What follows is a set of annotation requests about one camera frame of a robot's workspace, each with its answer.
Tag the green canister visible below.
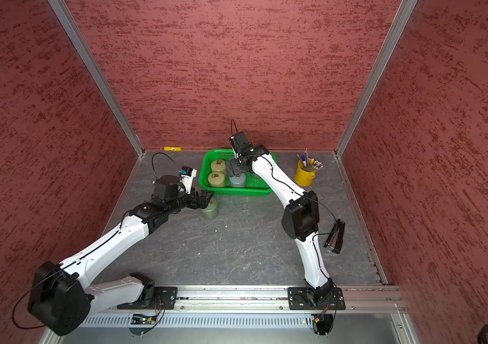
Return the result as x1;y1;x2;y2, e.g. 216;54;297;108
201;197;219;220
250;171;262;179

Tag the blue-grey canister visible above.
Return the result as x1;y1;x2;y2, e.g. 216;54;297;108
228;159;240;169
229;173;246;189

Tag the yellow-green canister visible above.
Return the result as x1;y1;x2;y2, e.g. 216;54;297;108
210;159;228;175
207;171;226;188

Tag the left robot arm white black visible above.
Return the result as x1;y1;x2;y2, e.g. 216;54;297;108
25;176;214;335

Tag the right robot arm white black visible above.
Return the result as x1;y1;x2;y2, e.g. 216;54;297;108
227;146;336;308

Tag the green plastic basket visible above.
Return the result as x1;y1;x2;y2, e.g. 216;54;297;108
199;149;273;196

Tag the yellow glue stick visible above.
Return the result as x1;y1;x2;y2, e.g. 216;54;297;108
164;146;182;152

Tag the yellow pen bucket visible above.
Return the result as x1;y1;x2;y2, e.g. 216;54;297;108
294;161;316;187

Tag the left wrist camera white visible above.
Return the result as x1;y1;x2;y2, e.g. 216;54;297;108
179;166;197;194

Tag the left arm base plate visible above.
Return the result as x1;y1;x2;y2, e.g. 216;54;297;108
117;287;178;310

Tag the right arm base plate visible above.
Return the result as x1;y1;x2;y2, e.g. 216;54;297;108
287;287;346;311

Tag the aluminium front rail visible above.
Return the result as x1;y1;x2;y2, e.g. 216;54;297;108
81;285;408;330

